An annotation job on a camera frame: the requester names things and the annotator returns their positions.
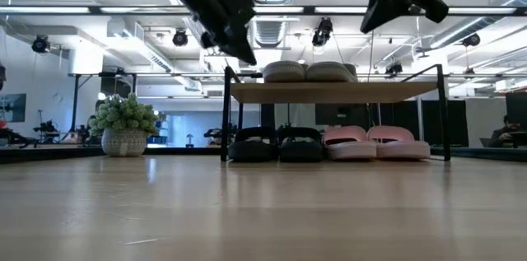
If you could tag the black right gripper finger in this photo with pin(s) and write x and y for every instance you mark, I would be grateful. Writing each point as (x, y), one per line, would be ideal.
(379, 14)

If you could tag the grey rubber slide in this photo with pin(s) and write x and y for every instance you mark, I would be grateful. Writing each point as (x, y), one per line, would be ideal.
(284, 72)
(327, 72)

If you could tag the black rubber slide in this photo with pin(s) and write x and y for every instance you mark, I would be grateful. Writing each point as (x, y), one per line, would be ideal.
(300, 150)
(253, 150)

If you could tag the pink rubber slide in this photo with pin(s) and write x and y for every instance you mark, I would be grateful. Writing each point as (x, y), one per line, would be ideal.
(350, 147)
(401, 147)

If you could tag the black background robot arm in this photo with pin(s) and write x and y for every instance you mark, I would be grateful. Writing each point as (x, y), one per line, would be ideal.
(47, 127)

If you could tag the wooden shelf with black legs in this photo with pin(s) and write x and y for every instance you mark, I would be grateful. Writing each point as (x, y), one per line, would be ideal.
(329, 92)

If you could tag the black ceiling spotlight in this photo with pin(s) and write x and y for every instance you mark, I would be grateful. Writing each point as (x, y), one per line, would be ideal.
(471, 40)
(180, 38)
(40, 44)
(394, 68)
(322, 32)

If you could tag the dark partition panels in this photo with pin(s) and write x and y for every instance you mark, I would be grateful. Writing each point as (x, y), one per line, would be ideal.
(358, 115)

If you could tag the green plant in grey pot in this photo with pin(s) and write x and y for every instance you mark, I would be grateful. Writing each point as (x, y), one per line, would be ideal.
(123, 141)

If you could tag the black metal stand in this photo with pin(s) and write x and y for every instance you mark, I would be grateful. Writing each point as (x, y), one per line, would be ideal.
(75, 100)

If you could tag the dark monitor screen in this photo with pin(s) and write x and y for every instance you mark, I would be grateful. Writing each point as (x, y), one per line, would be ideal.
(516, 106)

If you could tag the person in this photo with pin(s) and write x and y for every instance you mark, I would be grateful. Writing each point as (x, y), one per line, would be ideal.
(500, 135)

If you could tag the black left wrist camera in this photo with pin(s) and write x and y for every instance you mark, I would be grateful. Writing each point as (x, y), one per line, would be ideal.
(241, 6)

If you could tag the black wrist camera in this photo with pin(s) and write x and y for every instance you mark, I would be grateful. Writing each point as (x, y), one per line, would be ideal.
(432, 6)
(241, 6)

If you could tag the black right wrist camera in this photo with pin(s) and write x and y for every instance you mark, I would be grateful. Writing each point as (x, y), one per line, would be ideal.
(432, 6)

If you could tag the black aluminium table frame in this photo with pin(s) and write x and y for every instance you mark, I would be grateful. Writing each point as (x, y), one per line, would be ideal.
(62, 153)

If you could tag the dark wall picture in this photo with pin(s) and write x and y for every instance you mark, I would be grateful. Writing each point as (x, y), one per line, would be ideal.
(12, 108)

